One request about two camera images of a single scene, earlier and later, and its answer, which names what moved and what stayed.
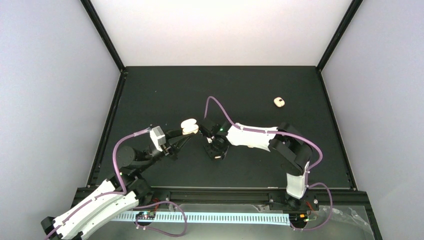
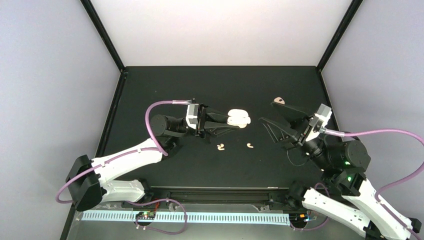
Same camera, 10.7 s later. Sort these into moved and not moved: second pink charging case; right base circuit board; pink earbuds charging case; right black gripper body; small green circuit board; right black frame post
Moved: pink earbuds charging case; right black gripper body
Not moved: second pink charging case; right base circuit board; small green circuit board; right black frame post
